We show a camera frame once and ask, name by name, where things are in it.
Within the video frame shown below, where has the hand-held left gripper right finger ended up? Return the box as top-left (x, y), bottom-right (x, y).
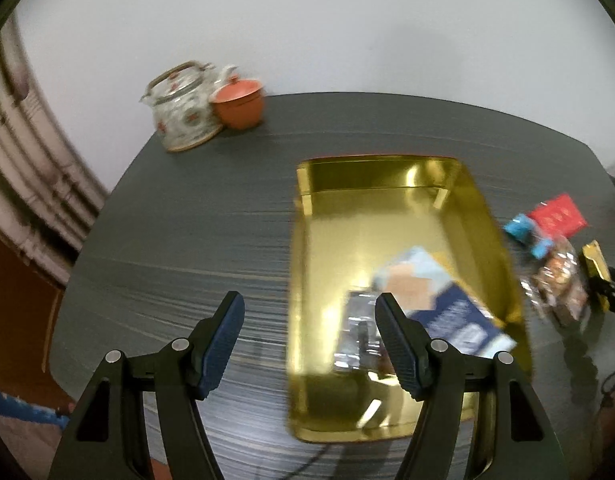
top-left (375, 292), bottom-right (571, 480)

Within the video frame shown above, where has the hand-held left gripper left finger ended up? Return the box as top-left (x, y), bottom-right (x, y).
top-left (48, 290), bottom-right (246, 480)

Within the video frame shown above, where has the small yellow snack packet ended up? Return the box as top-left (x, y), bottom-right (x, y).
top-left (579, 240), bottom-right (613, 311)

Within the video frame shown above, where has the clear fried twist packet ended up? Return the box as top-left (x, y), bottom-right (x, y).
top-left (520, 235), bottom-right (591, 328)

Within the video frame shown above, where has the blue cracker packet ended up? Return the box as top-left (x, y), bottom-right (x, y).
top-left (372, 246), bottom-right (518, 360)

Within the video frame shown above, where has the red tin box gold inside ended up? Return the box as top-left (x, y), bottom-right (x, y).
top-left (286, 155), bottom-right (534, 445)

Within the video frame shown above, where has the red snack packet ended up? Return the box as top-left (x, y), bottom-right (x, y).
top-left (527, 193), bottom-right (588, 237)

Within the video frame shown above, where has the blue-edged clear snack packet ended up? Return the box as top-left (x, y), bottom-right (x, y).
top-left (504, 212), bottom-right (554, 260)

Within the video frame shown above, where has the teapot with orange cup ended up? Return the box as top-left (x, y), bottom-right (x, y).
top-left (140, 60), bottom-right (238, 153)

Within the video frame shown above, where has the orange lidded tea cup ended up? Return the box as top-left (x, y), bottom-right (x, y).
top-left (209, 75), bottom-right (266, 131)

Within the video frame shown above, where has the white radiator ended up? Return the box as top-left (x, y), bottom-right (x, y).
top-left (0, 10), bottom-right (111, 286)

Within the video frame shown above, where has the black cord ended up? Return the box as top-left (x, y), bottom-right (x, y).
top-left (600, 357), bottom-right (615, 411)

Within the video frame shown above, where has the blue cable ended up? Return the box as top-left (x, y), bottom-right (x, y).
top-left (0, 382), bottom-right (71, 428)

